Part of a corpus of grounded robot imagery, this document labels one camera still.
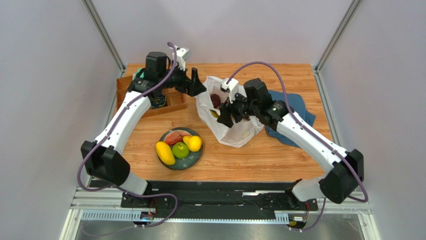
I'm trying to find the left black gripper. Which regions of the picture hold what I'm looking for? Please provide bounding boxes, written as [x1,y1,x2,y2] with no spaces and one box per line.
[159,61,207,98]

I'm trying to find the white plastic bag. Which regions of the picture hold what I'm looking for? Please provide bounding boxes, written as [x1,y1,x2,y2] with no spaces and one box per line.
[195,75,264,148]

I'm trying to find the fake yellow pear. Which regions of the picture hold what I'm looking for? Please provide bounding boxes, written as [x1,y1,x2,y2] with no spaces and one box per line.
[183,135,203,152]

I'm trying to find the fake watermelon slice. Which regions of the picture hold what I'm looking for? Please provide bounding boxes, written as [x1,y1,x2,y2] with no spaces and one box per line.
[162,130,192,146]

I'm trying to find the fake green starfruit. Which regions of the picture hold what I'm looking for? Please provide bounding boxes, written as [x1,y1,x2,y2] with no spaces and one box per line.
[171,142,190,159]

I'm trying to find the fake yellow mango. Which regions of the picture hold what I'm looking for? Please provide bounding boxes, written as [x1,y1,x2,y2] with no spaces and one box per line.
[155,141,176,166]

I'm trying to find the fake dark red plum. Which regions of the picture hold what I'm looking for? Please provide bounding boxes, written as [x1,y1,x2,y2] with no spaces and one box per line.
[210,93,222,109]

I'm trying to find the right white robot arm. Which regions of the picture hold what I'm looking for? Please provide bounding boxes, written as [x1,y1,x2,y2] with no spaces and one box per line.
[217,78,364,204]

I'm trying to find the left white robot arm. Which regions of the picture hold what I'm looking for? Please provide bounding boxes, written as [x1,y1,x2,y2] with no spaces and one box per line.
[78,47,207,195]

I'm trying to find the wooden compartment tray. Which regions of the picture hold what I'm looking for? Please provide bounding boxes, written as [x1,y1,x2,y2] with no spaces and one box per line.
[114,76,188,118]

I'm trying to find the dark blue ceramic plate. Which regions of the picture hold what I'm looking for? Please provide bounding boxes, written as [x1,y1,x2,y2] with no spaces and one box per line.
[157,127,204,170]

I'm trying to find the green white rolled socks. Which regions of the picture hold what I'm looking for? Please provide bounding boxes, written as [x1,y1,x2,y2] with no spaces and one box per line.
[132,68,145,80]

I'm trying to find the blue cloth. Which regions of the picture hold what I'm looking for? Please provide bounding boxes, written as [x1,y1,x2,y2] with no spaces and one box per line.
[264,89,317,148]

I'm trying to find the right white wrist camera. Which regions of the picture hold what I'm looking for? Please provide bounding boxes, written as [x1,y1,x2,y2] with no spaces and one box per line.
[220,78,239,104]

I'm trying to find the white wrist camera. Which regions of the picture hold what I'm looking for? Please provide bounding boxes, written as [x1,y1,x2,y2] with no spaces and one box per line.
[220,78,239,104]
[173,47,191,71]

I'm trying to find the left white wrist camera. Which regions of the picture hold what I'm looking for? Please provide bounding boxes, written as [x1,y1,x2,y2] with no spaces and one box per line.
[173,47,191,71]

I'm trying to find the black coiled cable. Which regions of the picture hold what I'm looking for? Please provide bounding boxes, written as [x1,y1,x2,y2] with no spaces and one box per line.
[151,94,168,110]

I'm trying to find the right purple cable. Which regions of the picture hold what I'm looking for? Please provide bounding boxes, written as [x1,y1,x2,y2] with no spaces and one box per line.
[224,61,370,232]

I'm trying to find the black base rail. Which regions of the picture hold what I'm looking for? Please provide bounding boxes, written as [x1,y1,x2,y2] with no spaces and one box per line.
[89,180,354,221]

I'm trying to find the left aluminium frame post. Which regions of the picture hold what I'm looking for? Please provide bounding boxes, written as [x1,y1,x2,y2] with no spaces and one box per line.
[82,0,126,74]

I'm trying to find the aluminium frame post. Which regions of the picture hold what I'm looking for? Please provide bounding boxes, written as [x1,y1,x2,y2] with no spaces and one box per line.
[82,0,126,74]
[314,0,363,72]

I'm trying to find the right aluminium frame post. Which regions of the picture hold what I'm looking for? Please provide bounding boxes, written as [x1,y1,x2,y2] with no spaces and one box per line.
[314,0,363,72]

